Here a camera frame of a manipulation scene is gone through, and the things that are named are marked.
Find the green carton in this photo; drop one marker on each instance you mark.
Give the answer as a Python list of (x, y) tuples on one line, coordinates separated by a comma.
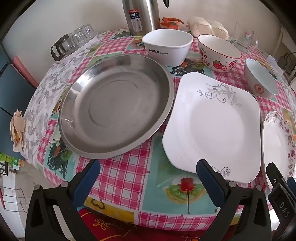
[(11, 162)]

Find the strawberry print red-rim bowl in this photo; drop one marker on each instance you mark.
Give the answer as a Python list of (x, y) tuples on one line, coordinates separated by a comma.
[(215, 62)]

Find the orange snack packet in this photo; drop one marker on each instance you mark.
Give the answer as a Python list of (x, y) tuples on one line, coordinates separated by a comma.
[(170, 23)]

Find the clear glass cup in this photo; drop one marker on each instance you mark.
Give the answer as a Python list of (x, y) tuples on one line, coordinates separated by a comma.
[(77, 37), (87, 31)]

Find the pink board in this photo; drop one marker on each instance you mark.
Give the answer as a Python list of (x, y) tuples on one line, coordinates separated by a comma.
[(23, 71)]

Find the red embroidered cloth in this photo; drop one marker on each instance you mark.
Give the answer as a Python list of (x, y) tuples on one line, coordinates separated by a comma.
[(104, 222)]

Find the pink checked tablecloth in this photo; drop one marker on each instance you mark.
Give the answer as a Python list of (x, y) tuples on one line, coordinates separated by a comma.
[(120, 171)]

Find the bag of steamed buns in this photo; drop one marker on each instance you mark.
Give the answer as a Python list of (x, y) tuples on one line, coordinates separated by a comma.
[(203, 26)]

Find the stainless steel thermos jug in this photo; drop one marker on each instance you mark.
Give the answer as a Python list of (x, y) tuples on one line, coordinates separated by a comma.
[(138, 16)]

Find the white square vine-print plate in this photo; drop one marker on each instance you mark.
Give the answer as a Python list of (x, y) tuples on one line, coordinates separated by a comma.
[(208, 129)]

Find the round stainless steel plate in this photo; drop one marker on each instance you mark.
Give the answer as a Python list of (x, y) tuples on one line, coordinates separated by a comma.
[(115, 106)]

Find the white square bowl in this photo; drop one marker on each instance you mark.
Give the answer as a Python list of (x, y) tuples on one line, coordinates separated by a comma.
[(166, 55)]

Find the crumpled beige paper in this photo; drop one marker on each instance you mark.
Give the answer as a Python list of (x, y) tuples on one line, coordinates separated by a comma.
[(17, 129)]

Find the clear glass mug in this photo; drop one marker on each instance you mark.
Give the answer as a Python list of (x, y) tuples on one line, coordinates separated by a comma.
[(247, 39)]

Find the small white red-emblem bowl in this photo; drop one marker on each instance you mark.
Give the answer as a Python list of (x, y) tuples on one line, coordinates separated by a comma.
[(256, 88)]

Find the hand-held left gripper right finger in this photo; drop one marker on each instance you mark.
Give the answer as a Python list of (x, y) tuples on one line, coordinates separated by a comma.
[(208, 180)]

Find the black charger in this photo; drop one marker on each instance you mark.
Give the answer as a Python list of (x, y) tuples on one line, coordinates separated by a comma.
[(288, 64)]

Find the dark blue cabinet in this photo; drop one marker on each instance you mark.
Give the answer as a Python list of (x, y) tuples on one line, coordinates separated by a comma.
[(13, 92)]

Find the round pink floral plate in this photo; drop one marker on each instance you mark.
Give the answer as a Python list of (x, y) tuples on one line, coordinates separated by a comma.
[(275, 143)]

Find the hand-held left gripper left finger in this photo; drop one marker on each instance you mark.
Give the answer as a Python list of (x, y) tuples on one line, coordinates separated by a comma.
[(89, 173)]

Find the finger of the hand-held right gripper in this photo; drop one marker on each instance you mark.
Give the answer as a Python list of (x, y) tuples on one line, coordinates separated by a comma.
[(275, 176)]

